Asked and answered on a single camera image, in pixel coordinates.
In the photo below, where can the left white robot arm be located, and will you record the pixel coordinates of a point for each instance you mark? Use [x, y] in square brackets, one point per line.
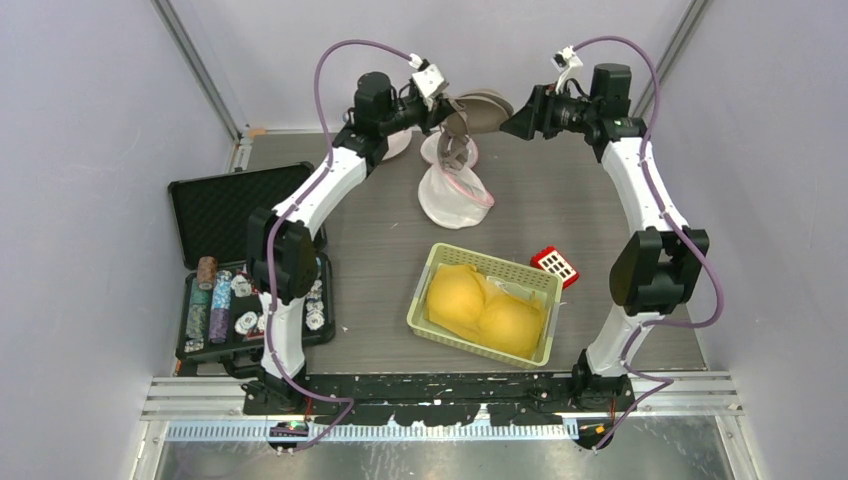
[282, 256]

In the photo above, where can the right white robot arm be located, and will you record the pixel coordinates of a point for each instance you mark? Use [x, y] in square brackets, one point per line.
[659, 266]

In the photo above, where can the green plastic basket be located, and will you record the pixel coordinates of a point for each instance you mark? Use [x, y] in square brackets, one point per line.
[519, 280]

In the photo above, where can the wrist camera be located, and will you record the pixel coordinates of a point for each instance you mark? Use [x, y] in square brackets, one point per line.
[428, 79]
[568, 65]

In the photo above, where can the white grey-zipper laundry bag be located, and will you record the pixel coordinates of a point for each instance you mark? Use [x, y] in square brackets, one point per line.
[394, 142]

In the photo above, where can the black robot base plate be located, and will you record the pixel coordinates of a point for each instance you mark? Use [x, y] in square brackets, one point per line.
[508, 399]

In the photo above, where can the white pink-zipper laundry bag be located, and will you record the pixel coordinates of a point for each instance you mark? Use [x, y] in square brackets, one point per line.
[453, 198]

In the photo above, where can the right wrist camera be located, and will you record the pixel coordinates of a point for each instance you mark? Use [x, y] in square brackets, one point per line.
[568, 65]

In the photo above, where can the teal poker chip stack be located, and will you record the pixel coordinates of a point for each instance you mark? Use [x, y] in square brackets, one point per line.
[197, 312]

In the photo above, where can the yellow bra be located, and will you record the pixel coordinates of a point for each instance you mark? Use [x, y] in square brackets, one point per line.
[463, 301]

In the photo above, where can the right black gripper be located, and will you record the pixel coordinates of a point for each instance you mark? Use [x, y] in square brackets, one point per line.
[536, 115]

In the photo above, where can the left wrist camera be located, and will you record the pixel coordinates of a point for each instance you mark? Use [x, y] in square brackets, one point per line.
[428, 79]

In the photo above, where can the purple poker chip stack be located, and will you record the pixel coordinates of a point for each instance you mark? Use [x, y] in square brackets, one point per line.
[219, 315]

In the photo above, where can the black poker chip case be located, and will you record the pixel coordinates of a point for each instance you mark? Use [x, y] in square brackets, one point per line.
[212, 216]

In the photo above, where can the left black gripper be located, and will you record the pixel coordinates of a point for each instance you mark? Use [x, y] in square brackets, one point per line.
[435, 115]

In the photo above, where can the red toy block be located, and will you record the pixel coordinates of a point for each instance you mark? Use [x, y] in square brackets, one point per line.
[551, 260]

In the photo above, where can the brown poker chip stack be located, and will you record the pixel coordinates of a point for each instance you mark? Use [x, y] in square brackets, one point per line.
[206, 272]

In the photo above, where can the taupe bra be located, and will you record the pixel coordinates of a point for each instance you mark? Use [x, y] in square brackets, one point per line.
[477, 112]

